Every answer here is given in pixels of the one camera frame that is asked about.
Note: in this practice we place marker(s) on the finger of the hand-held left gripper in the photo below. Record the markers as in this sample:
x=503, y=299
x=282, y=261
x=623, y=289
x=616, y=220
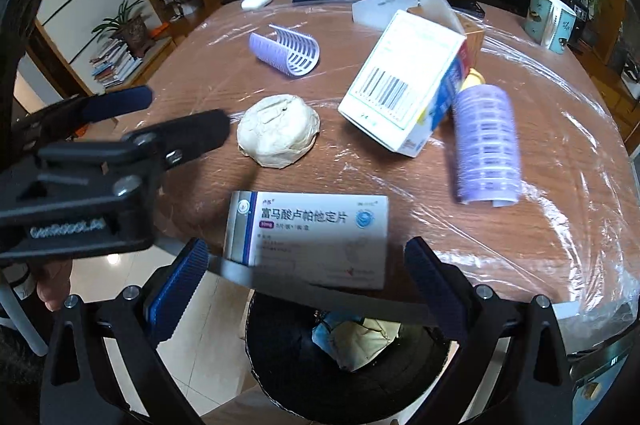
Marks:
x=200, y=130
x=117, y=102

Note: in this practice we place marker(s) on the beige crumpled wrapper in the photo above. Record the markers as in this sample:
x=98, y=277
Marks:
x=362, y=342

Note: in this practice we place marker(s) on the yellow plastic cup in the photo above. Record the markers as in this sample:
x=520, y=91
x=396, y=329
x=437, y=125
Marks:
x=473, y=80

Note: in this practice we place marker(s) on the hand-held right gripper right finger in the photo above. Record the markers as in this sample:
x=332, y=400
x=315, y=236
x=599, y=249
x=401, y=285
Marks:
x=435, y=292

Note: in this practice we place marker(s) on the white paper ball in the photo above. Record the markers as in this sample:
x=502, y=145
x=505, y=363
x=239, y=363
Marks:
x=277, y=137

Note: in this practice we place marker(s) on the white medicine box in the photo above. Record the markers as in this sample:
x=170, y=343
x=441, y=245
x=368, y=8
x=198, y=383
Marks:
x=310, y=240

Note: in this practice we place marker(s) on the black trash bin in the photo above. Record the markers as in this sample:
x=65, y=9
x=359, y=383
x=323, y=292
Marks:
x=280, y=355

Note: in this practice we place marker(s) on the large white barcode box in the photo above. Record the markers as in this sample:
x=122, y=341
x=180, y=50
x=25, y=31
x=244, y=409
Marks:
x=405, y=80

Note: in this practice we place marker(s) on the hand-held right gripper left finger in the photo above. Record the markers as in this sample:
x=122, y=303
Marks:
x=175, y=292

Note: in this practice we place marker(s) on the clear plastic table cover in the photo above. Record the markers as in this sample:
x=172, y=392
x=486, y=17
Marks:
x=565, y=165

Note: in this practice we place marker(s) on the white translucent container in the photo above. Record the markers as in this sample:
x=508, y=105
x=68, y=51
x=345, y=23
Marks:
x=377, y=10

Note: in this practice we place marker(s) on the person's left hand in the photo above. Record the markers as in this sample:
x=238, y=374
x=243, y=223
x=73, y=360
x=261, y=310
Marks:
x=50, y=292

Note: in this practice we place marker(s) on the potted plant with long leaves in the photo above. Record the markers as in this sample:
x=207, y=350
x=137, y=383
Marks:
x=130, y=27

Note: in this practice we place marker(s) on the small white case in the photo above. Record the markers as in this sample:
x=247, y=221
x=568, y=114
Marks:
x=256, y=0

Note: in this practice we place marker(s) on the round purple hair roller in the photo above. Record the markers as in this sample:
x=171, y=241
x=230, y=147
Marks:
x=485, y=145

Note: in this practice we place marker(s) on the stack of books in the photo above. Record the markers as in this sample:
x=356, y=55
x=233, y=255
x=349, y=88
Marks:
x=112, y=65

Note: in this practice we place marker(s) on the white and teal mug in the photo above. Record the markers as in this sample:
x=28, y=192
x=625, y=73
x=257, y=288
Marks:
x=547, y=20

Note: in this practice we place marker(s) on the brown cardboard box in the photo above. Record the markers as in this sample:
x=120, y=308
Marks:
x=474, y=37

